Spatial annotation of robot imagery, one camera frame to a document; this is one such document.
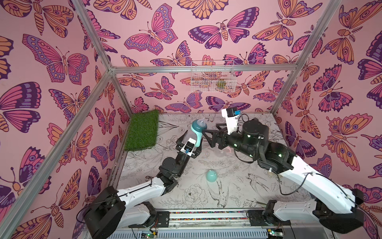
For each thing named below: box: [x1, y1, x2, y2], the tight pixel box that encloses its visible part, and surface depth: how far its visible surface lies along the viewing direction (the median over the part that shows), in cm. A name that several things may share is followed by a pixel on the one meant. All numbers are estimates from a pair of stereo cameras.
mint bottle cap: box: [205, 169, 218, 183], surface depth 87 cm
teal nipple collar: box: [191, 119, 208, 133], surface depth 62 cm
